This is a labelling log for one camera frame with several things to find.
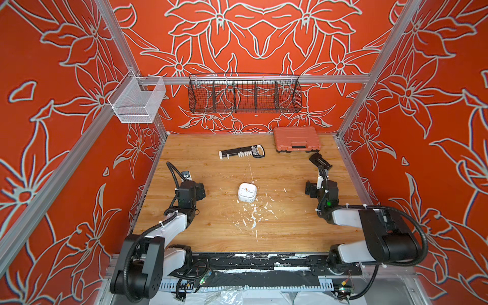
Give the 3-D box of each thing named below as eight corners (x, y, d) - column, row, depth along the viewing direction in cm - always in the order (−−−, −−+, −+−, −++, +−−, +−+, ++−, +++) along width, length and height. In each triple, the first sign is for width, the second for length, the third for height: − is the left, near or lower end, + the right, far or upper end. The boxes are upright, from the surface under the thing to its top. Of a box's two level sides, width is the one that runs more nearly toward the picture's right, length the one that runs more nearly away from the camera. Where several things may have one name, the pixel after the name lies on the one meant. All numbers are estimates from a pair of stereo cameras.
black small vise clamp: (321, 173, 102) (323, 170, 101) (307, 159, 109) (308, 156, 107) (330, 168, 105) (332, 165, 103) (316, 154, 111) (317, 152, 109)
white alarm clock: (237, 203, 92) (237, 200, 89) (238, 186, 98) (238, 182, 95) (257, 203, 92) (257, 199, 89) (256, 186, 98) (256, 182, 95)
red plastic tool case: (276, 154, 112) (278, 148, 108) (273, 133, 124) (274, 126, 120) (319, 154, 112) (322, 148, 108) (311, 132, 124) (314, 126, 120)
